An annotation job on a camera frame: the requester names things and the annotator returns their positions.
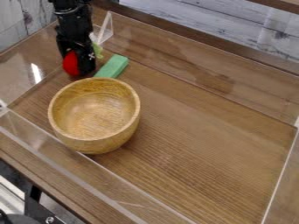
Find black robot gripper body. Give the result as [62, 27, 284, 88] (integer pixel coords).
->
[55, 5, 94, 48]

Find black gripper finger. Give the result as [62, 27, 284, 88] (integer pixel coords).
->
[75, 43, 97, 75]
[57, 34, 71, 57]

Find red felt fruit green stem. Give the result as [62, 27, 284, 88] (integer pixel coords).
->
[62, 43, 103, 76]

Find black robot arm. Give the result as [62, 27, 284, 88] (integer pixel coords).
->
[49, 0, 97, 76]

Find green rectangular block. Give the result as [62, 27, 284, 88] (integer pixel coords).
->
[95, 54, 129, 79]

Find light wooden bowl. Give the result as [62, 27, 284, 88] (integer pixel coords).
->
[49, 78, 142, 154]

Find clear acrylic corner bracket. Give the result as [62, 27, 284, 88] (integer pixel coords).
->
[90, 12, 114, 46]

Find black metal table leg bracket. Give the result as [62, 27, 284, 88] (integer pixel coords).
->
[25, 185, 66, 224]

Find black cable under table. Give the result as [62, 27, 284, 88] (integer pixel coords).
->
[0, 208, 15, 224]

